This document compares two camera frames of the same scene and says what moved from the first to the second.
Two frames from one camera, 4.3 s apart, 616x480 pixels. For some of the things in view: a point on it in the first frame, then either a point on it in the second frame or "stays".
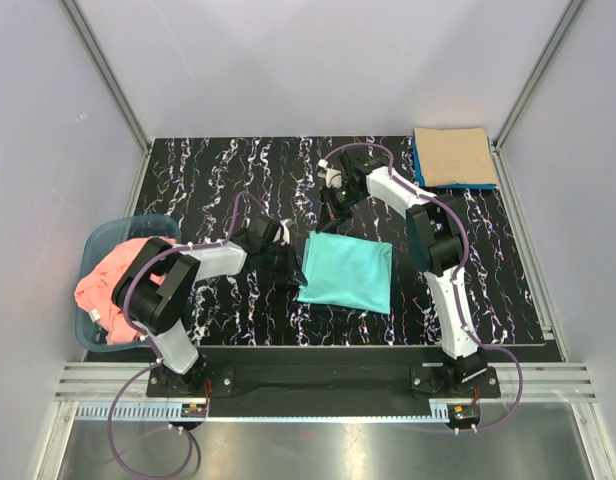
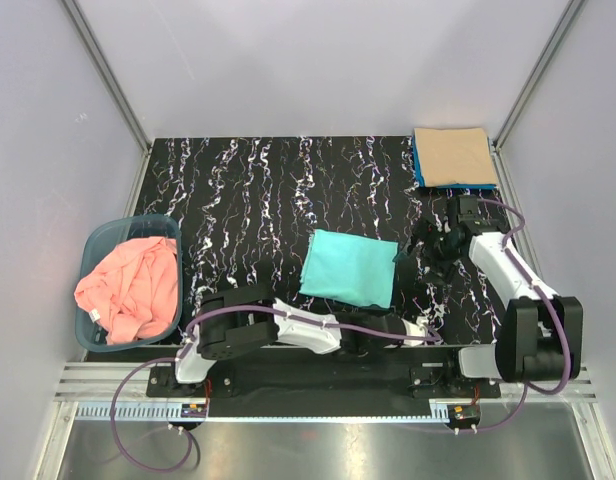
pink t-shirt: [94, 291] stays
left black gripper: [291, 274] -> [362, 313]
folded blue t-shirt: [448, 186] stays
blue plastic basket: [100, 238] stays
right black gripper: [331, 216] -> [442, 270]
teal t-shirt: [347, 272] stays
